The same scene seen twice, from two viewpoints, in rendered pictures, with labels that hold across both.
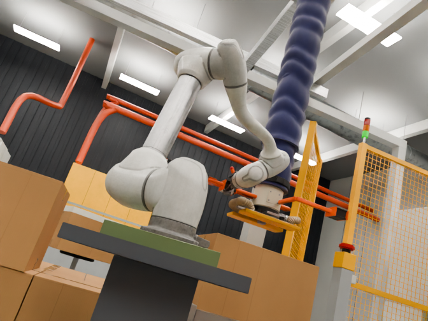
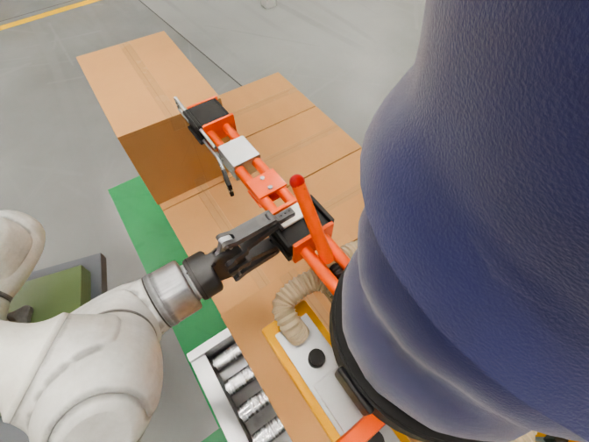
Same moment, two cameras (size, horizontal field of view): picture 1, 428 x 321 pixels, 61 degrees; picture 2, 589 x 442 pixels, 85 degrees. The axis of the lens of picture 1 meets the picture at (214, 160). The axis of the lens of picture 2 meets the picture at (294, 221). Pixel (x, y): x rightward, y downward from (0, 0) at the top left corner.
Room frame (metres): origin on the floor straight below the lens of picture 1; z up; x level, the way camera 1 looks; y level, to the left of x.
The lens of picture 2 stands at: (1.88, -0.40, 1.73)
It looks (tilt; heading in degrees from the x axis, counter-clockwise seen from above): 57 degrees down; 69
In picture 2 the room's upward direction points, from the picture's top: straight up
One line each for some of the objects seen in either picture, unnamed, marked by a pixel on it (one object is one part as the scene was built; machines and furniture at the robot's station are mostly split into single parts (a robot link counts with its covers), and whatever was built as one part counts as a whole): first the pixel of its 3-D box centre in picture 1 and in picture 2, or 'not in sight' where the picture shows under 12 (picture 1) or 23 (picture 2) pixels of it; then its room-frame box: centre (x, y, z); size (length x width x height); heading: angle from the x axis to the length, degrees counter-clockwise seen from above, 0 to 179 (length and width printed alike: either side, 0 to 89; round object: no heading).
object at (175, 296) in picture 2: (241, 179); (175, 291); (1.77, -0.16, 1.24); 0.09 x 0.06 x 0.09; 104
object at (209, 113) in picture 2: not in sight; (212, 119); (1.92, 0.22, 1.24); 0.08 x 0.07 x 0.05; 104
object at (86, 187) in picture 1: (97, 227); not in sight; (9.30, 2.30, 1.24); 2.22 x 0.91 x 2.48; 108
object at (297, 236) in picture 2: (228, 187); (300, 227); (2.00, -0.12, 1.24); 0.10 x 0.08 x 0.06; 14
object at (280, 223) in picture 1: (270, 217); (342, 397); (1.97, -0.39, 1.13); 0.34 x 0.10 x 0.05; 104
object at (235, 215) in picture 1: (255, 220); not in sight; (2.15, -0.34, 1.13); 0.34 x 0.10 x 0.05; 104
